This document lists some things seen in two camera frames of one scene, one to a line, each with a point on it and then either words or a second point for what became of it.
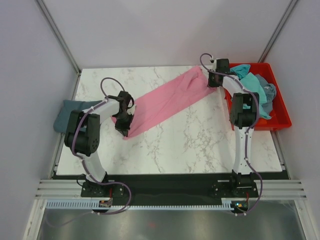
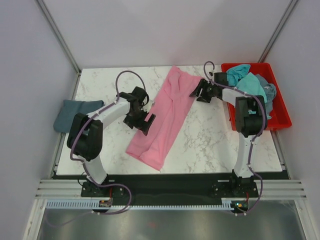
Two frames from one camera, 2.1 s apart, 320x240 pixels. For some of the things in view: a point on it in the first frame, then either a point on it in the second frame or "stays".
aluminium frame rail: [56, 188] stays
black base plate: [168, 189] stays
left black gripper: [125, 128] to [141, 125]
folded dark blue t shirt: [68, 106] stays
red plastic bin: [280, 119] stays
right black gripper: [210, 84] to [203, 84]
